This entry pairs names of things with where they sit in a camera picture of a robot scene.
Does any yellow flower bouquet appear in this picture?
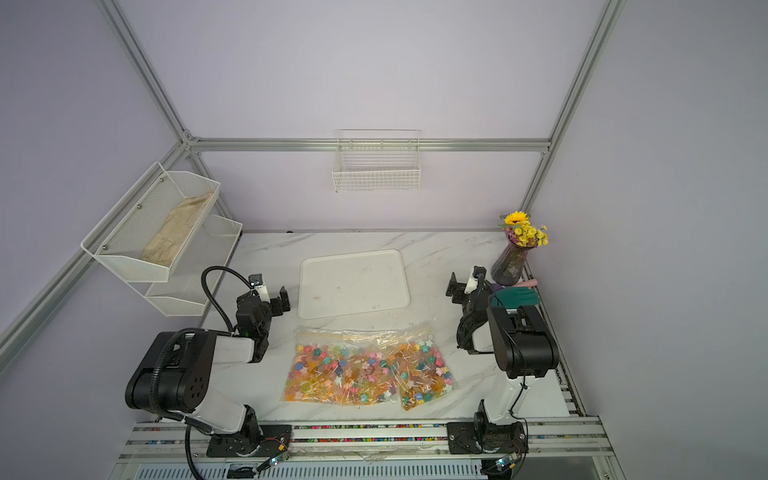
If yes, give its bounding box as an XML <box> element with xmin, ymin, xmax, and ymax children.
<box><xmin>500</xmin><ymin>211</ymin><xmax>549</xmax><ymax>248</ymax></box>

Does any white plastic tray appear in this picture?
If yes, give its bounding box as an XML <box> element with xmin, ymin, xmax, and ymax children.
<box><xmin>298</xmin><ymin>249</ymin><xmax>411</xmax><ymax>320</ymax></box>

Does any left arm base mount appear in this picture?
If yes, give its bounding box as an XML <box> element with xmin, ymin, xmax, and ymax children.
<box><xmin>206</xmin><ymin>406</ymin><xmax>293</xmax><ymax>458</ymax></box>

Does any beige cloth glove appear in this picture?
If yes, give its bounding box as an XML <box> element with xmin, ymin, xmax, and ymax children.
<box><xmin>140</xmin><ymin>194</ymin><xmax>211</xmax><ymax>267</ymax></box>

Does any white wire wall basket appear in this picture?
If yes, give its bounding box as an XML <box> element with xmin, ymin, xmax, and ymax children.
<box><xmin>332</xmin><ymin>129</ymin><xmax>422</xmax><ymax>193</ymax></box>

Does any green rubber glove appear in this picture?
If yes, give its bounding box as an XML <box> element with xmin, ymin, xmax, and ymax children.
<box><xmin>490</xmin><ymin>287</ymin><xmax>541</xmax><ymax>310</ymax></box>

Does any large ziploc bag of candies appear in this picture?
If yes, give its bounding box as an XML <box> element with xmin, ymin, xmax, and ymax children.
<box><xmin>283</xmin><ymin>328</ymin><xmax>398</xmax><ymax>406</ymax></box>

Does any purple pink object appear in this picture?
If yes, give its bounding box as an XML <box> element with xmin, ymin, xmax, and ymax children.
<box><xmin>492</xmin><ymin>279</ymin><xmax>538</xmax><ymax>291</ymax></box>

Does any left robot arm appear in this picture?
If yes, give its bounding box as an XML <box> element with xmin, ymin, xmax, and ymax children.
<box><xmin>124</xmin><ymin>266</ymin><xmax>291</xmax><ymax>443</ymax></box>

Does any small ziploc bag of candies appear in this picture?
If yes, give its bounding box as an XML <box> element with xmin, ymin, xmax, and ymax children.
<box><xmin>385</xmin><ymin>325</ymin><xmax>457</xmax><ymax>411</ymax></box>

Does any white mesh shelf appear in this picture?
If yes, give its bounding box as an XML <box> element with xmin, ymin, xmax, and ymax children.
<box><xmin>143</xmin><ymin>214</ymin><xmax>244</xmax><ymax>317</ymax></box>
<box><xmin>81</xmin><ymin>162</ymin><xmax>220</xmax><ymax>283</ymax></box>

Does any upper white mesh shelf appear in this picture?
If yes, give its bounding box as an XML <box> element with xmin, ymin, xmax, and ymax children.
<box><xmin>81</xmin><ymin>162</ymin><xmax>220</xmax><ymax>283</ymax></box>

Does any lower white mesh shelf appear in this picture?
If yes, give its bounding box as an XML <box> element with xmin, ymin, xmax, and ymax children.
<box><xmin>143</xmin><ymin>214</ymin><xmax>244</xmax><ymax>317</ymax></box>

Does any dark glass vase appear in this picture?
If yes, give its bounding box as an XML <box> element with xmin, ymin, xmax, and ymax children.
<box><xmin>491</xmin><ymin>241</ymin><xmax>531</xmax><ymax>286</ymax></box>

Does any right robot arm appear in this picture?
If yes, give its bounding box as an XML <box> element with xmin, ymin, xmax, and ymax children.
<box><xmin>446</xmin><ymin>266</ymin><xmax>560</xmax><ymax>440</ymax></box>

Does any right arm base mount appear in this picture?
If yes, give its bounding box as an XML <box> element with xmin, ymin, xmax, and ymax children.
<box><xmin>446</xmin><ymin>400</ymin><xmax>529</xmax><ymax>455</ymax></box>

